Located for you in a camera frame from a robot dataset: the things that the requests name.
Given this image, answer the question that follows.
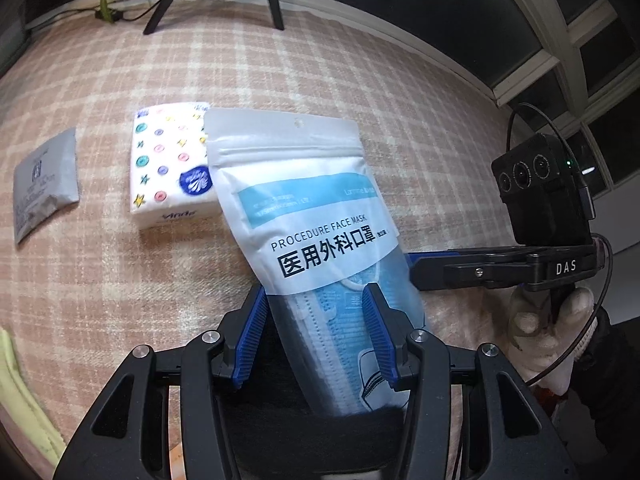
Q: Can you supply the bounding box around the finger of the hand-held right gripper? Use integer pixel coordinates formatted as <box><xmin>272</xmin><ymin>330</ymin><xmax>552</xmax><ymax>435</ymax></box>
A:
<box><xmin>404</xmin><ymin>246</ymin><xmax>531</xmax><ymax>292</ymax></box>

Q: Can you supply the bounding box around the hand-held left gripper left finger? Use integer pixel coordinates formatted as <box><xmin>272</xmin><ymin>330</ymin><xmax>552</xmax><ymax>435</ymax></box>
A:
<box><xmin>52</xmin><ymin>285</ymin><xmax>271</xmax><ymax>480</ymax></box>

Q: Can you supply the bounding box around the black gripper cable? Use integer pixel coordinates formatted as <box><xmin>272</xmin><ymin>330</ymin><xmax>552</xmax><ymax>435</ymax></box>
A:
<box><xmin>525</xmin><ymin>232</ymin><xmax>615</xmax><ymax>388</ymax></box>
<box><xmin>506</xmin><ymin>102</ymin><xmax>596</xmax><ymax>221</ymax></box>

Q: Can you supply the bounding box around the face mask pack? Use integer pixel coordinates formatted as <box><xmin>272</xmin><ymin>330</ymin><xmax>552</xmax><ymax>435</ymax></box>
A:
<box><xmin>204</xmin><ymin>107</ymin><xmax>426</xmax><ymax>418</ymax></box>

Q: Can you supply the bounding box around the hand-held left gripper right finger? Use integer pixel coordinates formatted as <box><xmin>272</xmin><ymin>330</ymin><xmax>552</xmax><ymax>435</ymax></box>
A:
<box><xmin>361</xmin><ymin>282</ymin><xmax>568</xmax><ymax>480</ymax></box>

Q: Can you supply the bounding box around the person's right forearm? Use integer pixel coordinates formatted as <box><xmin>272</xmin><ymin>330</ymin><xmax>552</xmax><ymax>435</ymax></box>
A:
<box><xmin>545</xmin><ymin>305</ymin><xmax>640</xmax><ymax>461</ymax></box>

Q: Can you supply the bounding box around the pale yellow cloth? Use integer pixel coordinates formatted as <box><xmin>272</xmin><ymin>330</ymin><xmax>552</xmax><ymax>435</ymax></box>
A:
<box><xmin>0</xmin><ymin>327</ymin><xmax>67</xmax><ymax>461</ymax></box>

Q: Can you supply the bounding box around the colourful print tissue pack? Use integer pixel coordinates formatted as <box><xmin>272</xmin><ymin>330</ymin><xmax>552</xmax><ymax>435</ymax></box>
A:
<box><xmin>129</xmin><ymin>101</ymin><xmax>223</xmax><ymax>233</ymax></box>

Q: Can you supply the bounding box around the grey wet wipe packet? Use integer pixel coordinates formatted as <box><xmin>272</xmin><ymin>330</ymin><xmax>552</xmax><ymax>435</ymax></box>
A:
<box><xmin>12</xmin><ymin>127</ymin><xmax>81</xmax><ymax>246</ymax></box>

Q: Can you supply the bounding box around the person's right hand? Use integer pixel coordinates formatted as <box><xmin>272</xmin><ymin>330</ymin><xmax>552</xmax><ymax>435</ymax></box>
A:
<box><xmin>507</xmin><ymin>285</ymin><xmax>598</xmax><ymax>396</ymax></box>

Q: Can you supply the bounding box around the black floor cable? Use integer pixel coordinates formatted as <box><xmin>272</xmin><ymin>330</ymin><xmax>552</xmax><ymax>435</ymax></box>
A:
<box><xmin>22</xmin><ymin>0</ymin><xmax>201</xmax><ymax>28</ymax></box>

